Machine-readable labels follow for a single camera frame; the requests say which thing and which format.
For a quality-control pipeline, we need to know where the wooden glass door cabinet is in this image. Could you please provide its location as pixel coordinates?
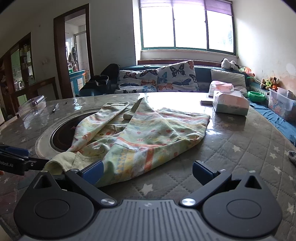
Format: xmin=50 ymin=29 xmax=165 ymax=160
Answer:
xmin=0 ymin=32 xmax=36 ymax=116

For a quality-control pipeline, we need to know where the brown door frame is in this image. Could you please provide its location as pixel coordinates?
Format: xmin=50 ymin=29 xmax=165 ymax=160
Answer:
xmin=54 ymin=3 xmax=94 ymax=99

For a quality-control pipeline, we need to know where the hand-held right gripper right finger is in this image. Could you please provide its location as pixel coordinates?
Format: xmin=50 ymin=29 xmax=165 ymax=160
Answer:
xmin=181 ymin=160 xmax=269 ymax=207

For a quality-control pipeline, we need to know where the clear plastic storage box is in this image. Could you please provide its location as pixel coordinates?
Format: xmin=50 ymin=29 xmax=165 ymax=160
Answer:
xmin=268 ymin=88 xmax=296 ymax=122

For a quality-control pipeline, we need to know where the brown monkey plush toy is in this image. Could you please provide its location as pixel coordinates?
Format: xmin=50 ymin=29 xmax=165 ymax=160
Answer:
xmin=261 ymin=76 xmax=280 ymax=91

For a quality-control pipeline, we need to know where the pink and green tissue pack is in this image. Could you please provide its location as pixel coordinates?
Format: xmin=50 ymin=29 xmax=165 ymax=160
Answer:
xmin=212 ymin=90 xmax=250 ymax=116

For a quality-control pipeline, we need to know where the orange plush toy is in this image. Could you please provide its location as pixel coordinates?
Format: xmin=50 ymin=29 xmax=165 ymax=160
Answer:
xmin=240 ymin=67 xmax=256 ymax=78

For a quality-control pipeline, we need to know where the grey star quilted table cover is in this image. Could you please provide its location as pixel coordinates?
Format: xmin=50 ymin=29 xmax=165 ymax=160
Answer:
xmin=0 ymin=92 xmax=296 ymax=241

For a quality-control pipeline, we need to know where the green framed window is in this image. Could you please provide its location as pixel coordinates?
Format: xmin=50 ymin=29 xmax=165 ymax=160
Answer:
xmin=138 ymin=0 xmax=236 ymax=55

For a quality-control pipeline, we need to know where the black and white plush toy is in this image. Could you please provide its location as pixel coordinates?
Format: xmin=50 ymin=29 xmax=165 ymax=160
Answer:
xmin=221 ymin=58 xmax=240 ymax=70

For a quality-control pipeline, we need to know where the green plastic bowl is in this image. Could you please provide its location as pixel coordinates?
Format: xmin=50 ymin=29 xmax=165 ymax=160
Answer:
xmin=247 ymin=91 xmax=266 ymax=103

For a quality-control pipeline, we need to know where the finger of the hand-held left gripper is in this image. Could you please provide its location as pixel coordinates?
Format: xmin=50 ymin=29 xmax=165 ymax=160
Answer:
xmin=22 ymin=156 xmax=49 ymax=171
xmin=0 ymin=143 xmax=30 ymax=158

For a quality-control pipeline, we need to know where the teal sofa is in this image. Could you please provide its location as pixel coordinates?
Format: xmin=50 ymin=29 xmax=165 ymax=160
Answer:
xmin=119 ymin=64 xmax=255 ymax=93

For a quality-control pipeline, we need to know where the clear plastic container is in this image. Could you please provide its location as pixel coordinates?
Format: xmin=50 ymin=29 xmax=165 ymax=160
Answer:
xmin=17 ymin=95 xmax=48 ymax=121

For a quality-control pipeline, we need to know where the black backpack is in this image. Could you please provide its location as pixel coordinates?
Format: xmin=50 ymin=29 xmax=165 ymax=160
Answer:
xmin=100 ymin=63 xmax=121 ymax=86

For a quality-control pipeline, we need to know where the purple roller blind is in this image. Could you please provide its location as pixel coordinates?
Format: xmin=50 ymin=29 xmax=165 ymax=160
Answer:
xmin=139 ymin=0 xmax=233 ymax=16

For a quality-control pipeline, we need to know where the pastel patterned child's jacket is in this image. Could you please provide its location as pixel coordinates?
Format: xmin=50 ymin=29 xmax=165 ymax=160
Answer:
xmin=42 ymin=97 xmax=211 ymax=188

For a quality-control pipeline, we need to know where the grey white pillow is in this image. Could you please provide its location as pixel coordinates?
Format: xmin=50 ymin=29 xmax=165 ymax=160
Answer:
xmin=210 ymin=69 xmax=248 ymax=95

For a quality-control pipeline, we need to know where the hanging dark coat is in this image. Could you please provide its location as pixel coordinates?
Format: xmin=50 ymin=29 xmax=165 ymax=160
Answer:
xmin=68 ymin=46 xmax=78 ymax=67

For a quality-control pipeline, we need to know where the blue painted cabinet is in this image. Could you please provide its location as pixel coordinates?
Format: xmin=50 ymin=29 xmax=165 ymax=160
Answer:
xmin=69 ymin=70 xmax=86 ymax=96

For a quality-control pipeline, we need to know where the wooden framed white panel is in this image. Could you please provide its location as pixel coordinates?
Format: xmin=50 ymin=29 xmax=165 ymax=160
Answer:
xmin=35 ymin=77 xmax=59 ymax=101

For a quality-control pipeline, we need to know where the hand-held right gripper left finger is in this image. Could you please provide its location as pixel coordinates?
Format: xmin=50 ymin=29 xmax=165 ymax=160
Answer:
xmin=30 ymin=160 xmax=117 ymax=208

